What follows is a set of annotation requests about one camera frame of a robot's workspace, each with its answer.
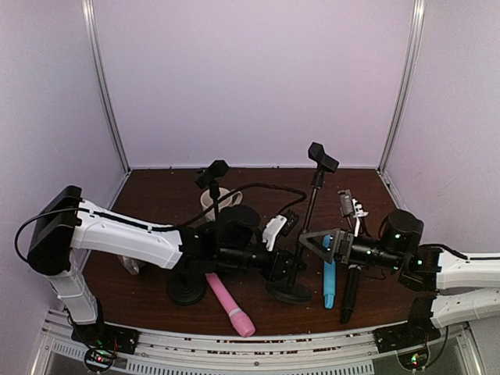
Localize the black microphone stand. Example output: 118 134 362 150
266 142 339 305
167 159 229 306

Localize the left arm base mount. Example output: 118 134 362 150
67 300 140 374

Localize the right aluminium frame post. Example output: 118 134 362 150
377 0 427 175

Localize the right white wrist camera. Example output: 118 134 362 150
352 198 371 238

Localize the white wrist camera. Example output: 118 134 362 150
352 198 371 238
262 215 288 252

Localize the left aluminium frame post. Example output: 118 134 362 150
81 0 131 174

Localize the pink toy microphone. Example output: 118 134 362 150
205 273 255 338

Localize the yellow inside cup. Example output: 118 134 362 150
118 255 144 276

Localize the aluminium frame post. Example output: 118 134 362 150
377 0 427 175
81 0 131 174

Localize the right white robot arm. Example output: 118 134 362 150
299 209 499 328

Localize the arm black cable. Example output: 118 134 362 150
15 182 309 270
425 242 470 262

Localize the front aluminium rail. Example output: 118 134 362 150
38 312 485 375

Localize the black toy microphone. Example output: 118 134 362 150
341 265 361 324

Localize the white ceramic mug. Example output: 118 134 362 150
200 190 243 221

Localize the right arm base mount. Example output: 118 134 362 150
373 297 449 373

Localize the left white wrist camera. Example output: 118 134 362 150
262 215 288 252

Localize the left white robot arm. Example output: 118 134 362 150
27 185 302 336

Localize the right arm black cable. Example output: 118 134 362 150
425 242 470 262

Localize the blue toy microphone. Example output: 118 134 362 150
320 235 339 311

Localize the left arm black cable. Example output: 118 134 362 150
15 182 309 270

